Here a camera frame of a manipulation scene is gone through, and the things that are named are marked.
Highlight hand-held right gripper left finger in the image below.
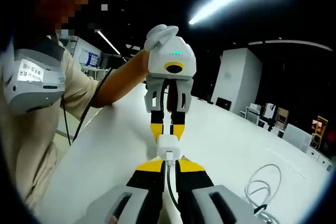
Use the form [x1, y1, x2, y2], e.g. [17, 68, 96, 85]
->
[89, 155, 169, 224]

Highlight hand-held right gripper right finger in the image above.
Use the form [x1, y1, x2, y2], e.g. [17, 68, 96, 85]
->
[175, 155, 254, 224]

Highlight white charger adapter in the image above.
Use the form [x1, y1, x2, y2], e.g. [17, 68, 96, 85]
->
[156, 134, 182, 162]

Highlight white Type-C cable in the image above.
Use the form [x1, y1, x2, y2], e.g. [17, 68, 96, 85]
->
[162, 150, 283, 224]

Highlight person's left hand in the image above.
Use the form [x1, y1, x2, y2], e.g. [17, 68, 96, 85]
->
[144, 24, 180, 51]

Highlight black monitor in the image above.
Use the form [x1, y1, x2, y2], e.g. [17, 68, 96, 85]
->
[215, 97, 233, 111]

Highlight short ceiling light strip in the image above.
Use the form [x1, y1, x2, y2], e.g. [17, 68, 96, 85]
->
[97, 30, 122, 55]

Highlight large white pillar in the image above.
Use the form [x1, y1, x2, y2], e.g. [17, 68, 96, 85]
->
[211, 47, 264, 110]

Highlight white box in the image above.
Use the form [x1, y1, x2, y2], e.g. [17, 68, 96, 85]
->
[246, 103, 264, 120]

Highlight black stand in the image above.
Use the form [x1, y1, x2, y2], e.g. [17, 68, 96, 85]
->
[267, 103, 277, 132]

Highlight cardboard box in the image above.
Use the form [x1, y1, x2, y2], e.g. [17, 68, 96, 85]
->
[276, 106, 290, 124]

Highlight white panel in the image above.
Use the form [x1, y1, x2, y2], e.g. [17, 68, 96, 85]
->
[283, 123, 312, 153]

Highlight person in beige shirt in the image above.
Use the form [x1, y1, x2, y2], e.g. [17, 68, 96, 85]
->
[0, 34, 102, 209]

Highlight white low cabinets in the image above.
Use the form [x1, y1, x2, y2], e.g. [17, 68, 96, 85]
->
[307, 146, 332, 167]

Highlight grey white worn device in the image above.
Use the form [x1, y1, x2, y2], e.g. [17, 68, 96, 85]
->
[0, 36, 67, 116]

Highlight yellow chair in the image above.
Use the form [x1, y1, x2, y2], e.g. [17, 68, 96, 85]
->
[310, 115, 329, 149]

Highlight wall notice board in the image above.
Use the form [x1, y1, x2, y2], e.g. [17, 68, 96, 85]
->
[80, 48, 101, 67]

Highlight black device cable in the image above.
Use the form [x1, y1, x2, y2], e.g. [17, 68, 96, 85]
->
[60, 94, 72, 147]

